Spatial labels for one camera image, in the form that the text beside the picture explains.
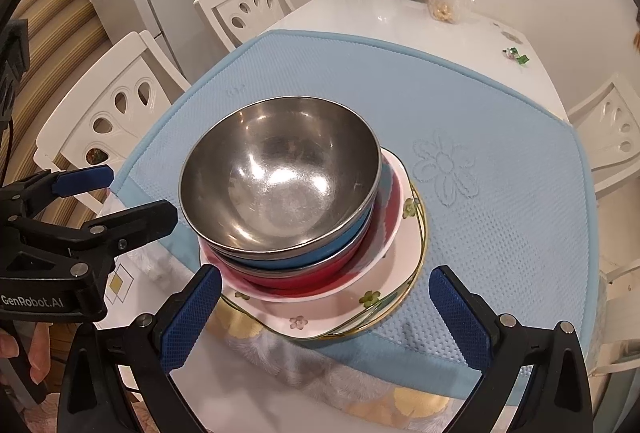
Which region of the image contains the person's left hand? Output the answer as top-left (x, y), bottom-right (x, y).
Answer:
top-left (0, 323), bottom-right (53, 384)

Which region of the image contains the pink polka dot bowl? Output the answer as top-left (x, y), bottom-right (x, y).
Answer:
top-left (200, 148), bottom-right (407, 304)

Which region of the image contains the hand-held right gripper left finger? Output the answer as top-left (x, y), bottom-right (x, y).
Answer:
top-left (57, 263), bottom-right (223, 433)

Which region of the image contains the round floral plate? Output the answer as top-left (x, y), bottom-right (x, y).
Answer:
top-left (220, 183), bottom-right (429, 343)

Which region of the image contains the light blue quilted mat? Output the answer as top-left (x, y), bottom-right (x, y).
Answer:
top-left (112, 29), bottom-right (598, 409)

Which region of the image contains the hexagonal tree print plate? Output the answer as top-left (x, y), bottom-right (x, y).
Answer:
top-left (222, 183), bottom-right (427, 342)

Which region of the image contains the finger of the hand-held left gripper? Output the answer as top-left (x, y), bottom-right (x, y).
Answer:
top-left (0, 164), bottom-right (115, 219)
top-left (10, 199), bottom-right (178, 274)

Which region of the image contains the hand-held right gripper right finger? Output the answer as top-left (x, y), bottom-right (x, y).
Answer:
top-left (429, 265), bottom-right (593, 433)

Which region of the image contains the large blue steel bowl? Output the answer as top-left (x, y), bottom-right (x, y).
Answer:
top-left (178, 96), bottom-right (383, 264)

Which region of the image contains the small red steel bowl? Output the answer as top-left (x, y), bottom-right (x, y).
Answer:
top-left (235, 238), bottom-right (381, 290)

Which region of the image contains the clear plastic snack bag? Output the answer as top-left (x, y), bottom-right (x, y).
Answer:
top-left (427, 0), bottom-right (476, 24)

